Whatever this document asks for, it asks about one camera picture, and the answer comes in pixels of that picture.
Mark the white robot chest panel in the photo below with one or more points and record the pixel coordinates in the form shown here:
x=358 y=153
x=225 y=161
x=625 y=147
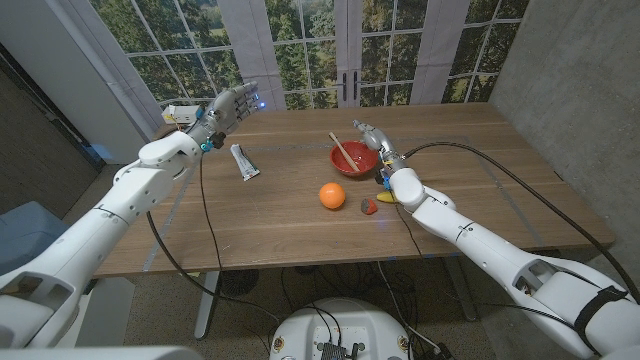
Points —
x=100 y=354

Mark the red bowl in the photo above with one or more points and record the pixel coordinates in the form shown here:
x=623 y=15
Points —
x=362 y=155

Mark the small red grey toy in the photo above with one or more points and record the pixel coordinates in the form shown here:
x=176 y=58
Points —
x=368 y=206

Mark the yellow toy banana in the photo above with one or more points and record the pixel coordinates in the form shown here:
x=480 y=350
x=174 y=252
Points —
x=385 y=197

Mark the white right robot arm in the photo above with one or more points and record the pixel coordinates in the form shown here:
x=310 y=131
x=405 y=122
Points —
x=500 y=255

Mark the orange fruit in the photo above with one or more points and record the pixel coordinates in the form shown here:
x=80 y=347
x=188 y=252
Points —
x=332 y=195

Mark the white power strip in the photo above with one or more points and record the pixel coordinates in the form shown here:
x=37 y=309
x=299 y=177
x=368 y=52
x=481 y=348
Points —
x=182 y=114

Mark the printed window backdrop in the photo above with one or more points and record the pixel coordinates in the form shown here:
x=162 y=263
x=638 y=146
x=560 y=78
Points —
x=200 y=50

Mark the white table leg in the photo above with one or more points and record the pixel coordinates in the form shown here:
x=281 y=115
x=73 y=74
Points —
x=205 y=310

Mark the round black floor fan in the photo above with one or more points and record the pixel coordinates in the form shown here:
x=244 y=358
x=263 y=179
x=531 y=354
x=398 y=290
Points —
x=239 y=282

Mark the grey table leg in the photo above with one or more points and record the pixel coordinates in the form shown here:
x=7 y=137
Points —
x=462 y=295

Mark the wooden toothbrush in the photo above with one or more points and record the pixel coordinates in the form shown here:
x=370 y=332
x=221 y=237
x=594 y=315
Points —
x=344 y=151

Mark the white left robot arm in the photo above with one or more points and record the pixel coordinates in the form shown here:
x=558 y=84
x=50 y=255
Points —
x=100 y=220

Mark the green red toothpaste tube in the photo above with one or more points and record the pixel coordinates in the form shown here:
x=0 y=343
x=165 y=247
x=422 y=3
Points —
x=244 y=162

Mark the white robot torso base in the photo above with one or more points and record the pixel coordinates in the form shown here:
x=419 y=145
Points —
x=350 y=320

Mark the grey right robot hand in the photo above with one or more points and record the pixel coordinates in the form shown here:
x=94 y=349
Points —
x=380 y=140

